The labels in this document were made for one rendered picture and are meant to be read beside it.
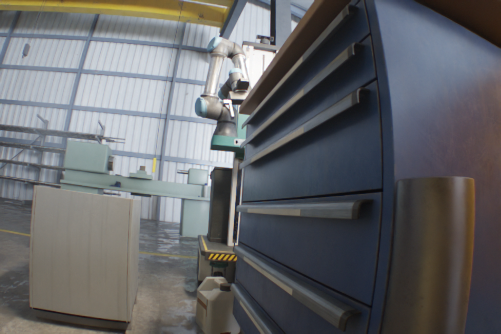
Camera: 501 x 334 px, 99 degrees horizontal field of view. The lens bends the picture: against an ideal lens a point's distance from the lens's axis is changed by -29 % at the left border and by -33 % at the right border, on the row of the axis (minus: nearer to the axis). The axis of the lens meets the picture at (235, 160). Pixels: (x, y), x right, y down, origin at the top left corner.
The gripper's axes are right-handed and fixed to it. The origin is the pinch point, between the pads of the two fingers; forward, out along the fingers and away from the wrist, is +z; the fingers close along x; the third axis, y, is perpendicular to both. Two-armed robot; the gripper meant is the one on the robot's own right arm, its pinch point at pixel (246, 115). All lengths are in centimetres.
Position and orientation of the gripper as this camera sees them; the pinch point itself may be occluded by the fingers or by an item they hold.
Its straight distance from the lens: 141.2
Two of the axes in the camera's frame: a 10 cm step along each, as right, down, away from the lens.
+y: -2.3, 5.2, 8.2
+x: -9.6, 0.2, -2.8
